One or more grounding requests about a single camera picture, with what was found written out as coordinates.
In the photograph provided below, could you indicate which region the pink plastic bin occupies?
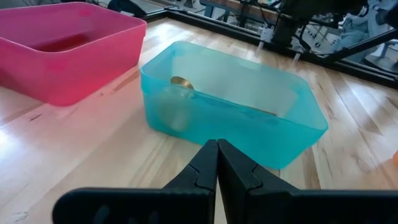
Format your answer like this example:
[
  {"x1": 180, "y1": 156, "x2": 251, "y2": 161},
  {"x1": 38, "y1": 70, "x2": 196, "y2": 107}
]
[{"x1": 0, "y1": 1, "x2": 147, "y2": 107}]

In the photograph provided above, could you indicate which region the teal green plastic bin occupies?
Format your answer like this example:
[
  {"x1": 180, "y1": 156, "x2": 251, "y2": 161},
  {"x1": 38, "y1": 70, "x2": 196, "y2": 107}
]
[{"x1": 140, "y1": 40, "x2": 329, "y2": 170}]

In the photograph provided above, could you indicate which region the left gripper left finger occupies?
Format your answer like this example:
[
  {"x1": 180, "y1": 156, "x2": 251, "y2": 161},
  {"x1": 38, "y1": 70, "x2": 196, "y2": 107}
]
[{"x1": 52, "y1": 139, "x2": 218, "y2": 224}]

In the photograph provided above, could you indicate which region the black aluminium rig frame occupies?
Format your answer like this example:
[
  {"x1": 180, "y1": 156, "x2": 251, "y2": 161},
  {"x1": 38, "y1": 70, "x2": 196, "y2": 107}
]
[{"x1": 107, "y1": 0, "x2": 398, "y2": 90}]

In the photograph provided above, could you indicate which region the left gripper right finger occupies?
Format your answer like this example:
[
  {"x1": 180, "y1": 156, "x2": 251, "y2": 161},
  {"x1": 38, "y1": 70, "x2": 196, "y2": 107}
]
[{"x1": 217, "y1": 138, "x2": 398, "y2": 224}]

